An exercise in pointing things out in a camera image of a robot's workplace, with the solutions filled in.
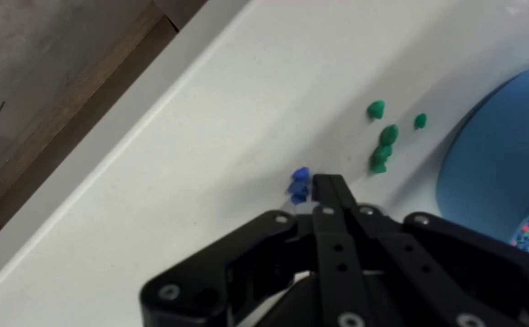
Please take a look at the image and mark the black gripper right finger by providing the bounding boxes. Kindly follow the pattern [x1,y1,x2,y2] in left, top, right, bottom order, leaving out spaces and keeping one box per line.
[335,172,529,327]

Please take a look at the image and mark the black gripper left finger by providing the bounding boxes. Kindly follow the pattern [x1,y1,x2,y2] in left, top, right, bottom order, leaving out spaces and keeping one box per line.
[138,172,378,327]

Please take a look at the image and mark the blue plastic bowl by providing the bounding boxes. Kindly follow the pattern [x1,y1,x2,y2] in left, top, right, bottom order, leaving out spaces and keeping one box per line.
[435,60,529,263]

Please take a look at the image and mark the brown wood lower cabinet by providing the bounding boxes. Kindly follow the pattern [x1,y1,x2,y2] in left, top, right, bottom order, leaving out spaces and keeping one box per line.
[0,0,207,259]

